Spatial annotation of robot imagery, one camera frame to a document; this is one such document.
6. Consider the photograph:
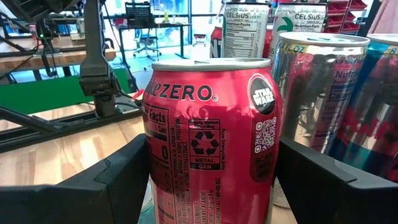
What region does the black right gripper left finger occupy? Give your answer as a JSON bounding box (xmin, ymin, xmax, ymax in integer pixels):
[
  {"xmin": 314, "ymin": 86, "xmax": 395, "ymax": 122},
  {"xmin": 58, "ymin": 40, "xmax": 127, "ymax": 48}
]
[{"xmin": 0, "ymin": 133, "xmax": 150, "ymax": 224}]

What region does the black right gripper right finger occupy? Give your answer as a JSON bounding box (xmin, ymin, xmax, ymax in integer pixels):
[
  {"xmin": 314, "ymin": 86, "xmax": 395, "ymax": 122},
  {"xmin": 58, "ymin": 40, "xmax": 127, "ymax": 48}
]
[{"xmin": 276, "ymin": 136, "xmax": 398, "ymax": 224}]

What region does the blue silver Red Bull can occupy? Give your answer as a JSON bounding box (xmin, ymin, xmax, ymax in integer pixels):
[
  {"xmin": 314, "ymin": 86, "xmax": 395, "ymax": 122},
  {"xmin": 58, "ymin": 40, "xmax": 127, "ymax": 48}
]
[
  {"xmin": 272, "ymin": 32, "xmax": 371, "ymax": 156},
  {"xmin": 329, "ymin": 33, "xmax": 398, "ymax": 184}
]

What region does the red cola can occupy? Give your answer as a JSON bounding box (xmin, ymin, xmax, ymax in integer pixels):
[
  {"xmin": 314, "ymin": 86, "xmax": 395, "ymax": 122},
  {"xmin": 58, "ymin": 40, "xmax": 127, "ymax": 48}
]
[{"xmin": 141, "ymin": 57, "xmax": 283, "ymax": 224}]

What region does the white Celsius can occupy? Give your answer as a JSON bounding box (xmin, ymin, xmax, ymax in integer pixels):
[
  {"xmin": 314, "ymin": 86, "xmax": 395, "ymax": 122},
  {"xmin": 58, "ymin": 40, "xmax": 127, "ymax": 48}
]
[
  {"xmin": 221, "ymin": 1, "xmax": 270, "ymax": 59},
  {"xmin": 267, "ymin": 2, "xmax": 327, "ymax": 60}
]

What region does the green floor mat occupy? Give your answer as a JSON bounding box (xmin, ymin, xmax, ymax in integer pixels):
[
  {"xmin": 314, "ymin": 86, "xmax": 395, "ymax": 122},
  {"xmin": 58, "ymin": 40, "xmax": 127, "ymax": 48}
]
[{"xmin": 0, "ymin": 68, "xmax": 133, "ymax": 115}]

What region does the wooden desk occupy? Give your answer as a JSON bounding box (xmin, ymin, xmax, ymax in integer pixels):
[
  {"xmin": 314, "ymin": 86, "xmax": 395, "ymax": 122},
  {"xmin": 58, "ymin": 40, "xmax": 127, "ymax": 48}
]
[{"xmin": 0, "ymin": 34, "xmax": 118, "ymax": 74}]

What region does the office chair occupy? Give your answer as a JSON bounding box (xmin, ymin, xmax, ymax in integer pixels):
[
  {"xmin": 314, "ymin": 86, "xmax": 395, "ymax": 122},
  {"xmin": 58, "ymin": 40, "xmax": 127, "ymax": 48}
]
[{"xmin": 132, "ymin": 28, "xmax": 162, "ymax": 62}]

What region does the red bin rack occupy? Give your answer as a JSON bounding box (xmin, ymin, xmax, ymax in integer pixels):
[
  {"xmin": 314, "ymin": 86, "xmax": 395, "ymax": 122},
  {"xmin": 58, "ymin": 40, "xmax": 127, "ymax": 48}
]
[{"xmin": 323, "ymin": 0, "xmax": 369, "ymax": 35}]

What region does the black desk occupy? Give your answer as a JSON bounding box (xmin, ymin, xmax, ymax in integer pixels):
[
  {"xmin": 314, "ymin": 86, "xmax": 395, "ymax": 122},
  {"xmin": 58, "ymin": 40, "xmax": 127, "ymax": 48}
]
[{"xmin": 117, "ymin": 22, "xmax": 191, "ymax": 62}]

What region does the black perforated crate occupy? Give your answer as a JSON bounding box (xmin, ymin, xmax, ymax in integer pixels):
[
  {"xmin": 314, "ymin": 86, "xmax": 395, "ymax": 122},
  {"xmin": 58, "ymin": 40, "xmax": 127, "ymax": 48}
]
[{"xmin": 124, "ymin": 1, "xmax": 152, "ymax": 28}]

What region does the wooden shelf black metal frame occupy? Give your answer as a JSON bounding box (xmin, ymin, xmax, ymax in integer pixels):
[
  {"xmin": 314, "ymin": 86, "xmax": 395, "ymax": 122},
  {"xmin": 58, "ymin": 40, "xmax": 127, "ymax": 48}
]
[{"xmin": 0, "ymin": 116, "xmax": 150, "ymax": 187}]

